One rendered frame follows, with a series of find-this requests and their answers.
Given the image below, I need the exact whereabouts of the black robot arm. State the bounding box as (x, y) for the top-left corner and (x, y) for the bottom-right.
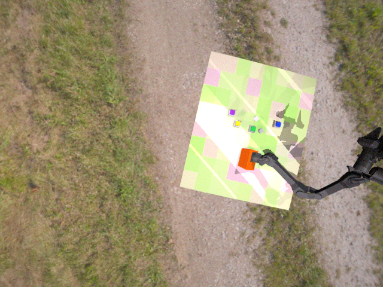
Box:
(250, 152), (383, 200)

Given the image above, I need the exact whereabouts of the green button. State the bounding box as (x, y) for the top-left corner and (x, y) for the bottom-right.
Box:
(248, 125), (256, 133)

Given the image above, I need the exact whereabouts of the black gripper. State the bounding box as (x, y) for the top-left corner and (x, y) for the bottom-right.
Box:
(357, 127), (383, 164)

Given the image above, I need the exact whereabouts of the yellow button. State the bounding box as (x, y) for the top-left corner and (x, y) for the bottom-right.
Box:
(233, 120), (241, 127)

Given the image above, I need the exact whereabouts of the blue button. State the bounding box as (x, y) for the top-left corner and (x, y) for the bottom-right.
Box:
(273, 121), (281, 129)

